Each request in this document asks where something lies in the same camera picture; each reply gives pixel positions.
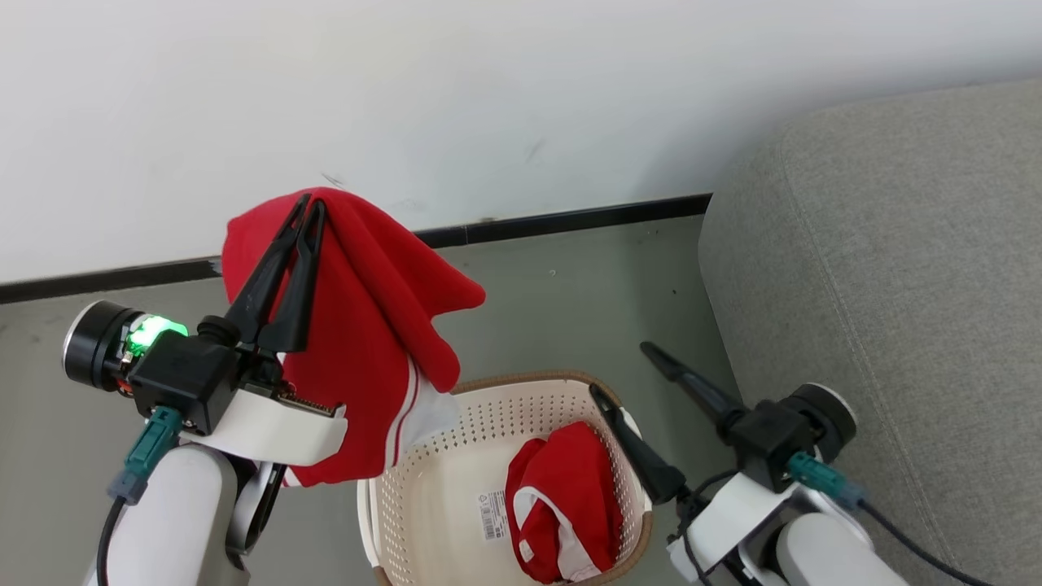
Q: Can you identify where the beige perforated laundry basket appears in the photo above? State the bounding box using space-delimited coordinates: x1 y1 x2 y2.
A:
356 370 655 586

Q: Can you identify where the camera cable teal plug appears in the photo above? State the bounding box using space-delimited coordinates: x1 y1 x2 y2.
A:
96 406 185 586
786 451 996 586

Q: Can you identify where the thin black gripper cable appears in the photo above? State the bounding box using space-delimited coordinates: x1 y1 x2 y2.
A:
674 469 738 586

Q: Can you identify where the left camera cable teal plug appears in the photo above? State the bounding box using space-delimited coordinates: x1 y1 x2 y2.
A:
96 406 185 586

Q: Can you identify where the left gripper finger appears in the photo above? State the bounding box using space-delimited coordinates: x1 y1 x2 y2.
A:
258 200 327 353
222 193 313 345

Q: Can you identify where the white barcode sticker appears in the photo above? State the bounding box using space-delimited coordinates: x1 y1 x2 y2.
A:
478 490 510 543

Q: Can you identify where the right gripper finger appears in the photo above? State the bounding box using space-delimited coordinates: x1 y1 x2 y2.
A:
640 341 746 433
589 383 690 506

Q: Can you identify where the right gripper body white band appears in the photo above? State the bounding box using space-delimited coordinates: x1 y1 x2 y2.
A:
667 383 858 584

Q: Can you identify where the small red white-trimmed garment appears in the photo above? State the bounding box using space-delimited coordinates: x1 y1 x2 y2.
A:
504 420 624 586

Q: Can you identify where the right camera cable teal plug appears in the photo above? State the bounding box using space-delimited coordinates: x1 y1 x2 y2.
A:
786 451 996 586

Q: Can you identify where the large red white-striped garment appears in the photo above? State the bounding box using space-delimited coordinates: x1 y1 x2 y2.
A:
221 186 488 488

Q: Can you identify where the grey fabric sofa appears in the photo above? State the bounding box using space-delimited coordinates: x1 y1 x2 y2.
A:
697 78 1042 586

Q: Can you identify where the black baseboard strip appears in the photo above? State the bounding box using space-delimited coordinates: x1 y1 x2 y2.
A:
0 192 714 305

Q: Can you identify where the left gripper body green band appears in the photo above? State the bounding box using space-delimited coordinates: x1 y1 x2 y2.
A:
63 300 348 467

